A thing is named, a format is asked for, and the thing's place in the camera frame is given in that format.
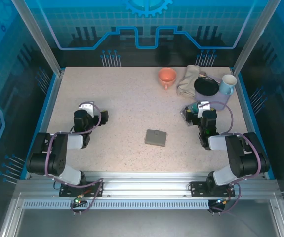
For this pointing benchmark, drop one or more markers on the wooden utensil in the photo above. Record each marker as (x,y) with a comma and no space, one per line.
(202,73)

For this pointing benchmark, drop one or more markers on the clear plastic card box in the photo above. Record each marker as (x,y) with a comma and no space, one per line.
(183,116)

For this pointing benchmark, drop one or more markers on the aluminium side rail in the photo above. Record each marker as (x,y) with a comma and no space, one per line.
(245,111)
(48,108)

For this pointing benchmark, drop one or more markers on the aluminium front rail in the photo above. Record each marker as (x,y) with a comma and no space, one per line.
(144,184)

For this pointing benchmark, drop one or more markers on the lavender tray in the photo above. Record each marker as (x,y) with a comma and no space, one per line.
(220,100)

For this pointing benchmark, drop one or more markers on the black plate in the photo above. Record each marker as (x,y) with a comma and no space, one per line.
(206,86)

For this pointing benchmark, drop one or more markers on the orange cup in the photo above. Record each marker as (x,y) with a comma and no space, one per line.
(167,75)

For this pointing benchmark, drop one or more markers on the aluminium frame post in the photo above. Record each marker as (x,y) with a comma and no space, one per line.
(40,39)
(253,37)

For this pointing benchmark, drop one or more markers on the teal credit card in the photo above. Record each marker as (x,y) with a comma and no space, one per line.
(194,107)

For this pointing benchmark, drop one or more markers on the light blue mug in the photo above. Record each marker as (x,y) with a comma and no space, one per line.
(228,82)

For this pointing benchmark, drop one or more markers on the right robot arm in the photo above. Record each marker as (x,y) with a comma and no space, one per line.
(235,153)

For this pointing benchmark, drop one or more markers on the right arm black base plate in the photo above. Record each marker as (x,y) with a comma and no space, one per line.
(198,189)

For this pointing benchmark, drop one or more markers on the beige folded cloth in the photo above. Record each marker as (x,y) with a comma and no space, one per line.
(187,81)

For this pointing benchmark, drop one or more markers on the grey card holder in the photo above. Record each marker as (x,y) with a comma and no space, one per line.
(155,138)

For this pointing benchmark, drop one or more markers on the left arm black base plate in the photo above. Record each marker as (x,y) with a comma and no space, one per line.
(66,190)

